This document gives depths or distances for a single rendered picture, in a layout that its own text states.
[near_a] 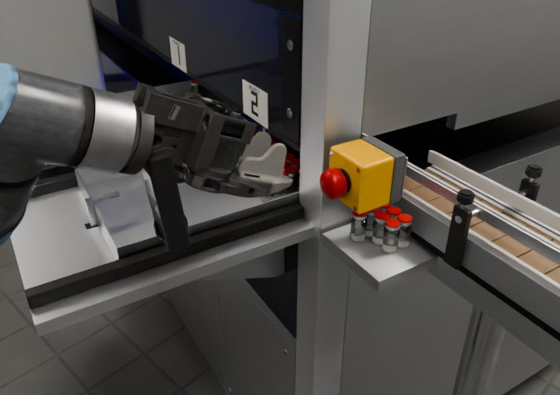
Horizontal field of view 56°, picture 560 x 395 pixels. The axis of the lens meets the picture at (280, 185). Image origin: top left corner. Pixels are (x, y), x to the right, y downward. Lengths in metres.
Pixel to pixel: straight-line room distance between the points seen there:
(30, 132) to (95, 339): 1.53
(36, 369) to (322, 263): 1.27
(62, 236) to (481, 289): 0.60
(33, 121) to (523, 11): 0.74
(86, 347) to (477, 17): 1.56
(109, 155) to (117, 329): 1.51
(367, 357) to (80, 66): 1.08
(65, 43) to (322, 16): 1.02
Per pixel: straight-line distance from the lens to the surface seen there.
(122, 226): 0.84
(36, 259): 0.81
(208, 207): 0.85
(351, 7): 0.69
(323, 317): 0.92
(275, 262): 0.92
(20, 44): 1.58
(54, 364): 1.92
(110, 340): 1.94
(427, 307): 1.12
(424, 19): 0.78
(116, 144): 0.48
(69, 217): 0.89
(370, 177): 0.67
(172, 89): 1.33
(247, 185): 0.55
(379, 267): 0.74
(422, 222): 0.78
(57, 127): 0.47
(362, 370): 1.10
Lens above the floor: 1.33
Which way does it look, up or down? 30 degrees down
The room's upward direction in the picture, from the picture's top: straight up
